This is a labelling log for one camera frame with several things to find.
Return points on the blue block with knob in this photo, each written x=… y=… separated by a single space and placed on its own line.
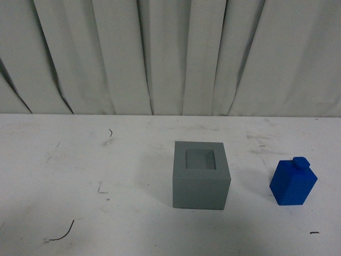
x=292 y=181

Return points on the gray cube base with hole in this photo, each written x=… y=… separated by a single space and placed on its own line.
x=201 y=176

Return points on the white curtain backdrop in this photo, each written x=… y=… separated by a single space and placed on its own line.
x=205 y=58

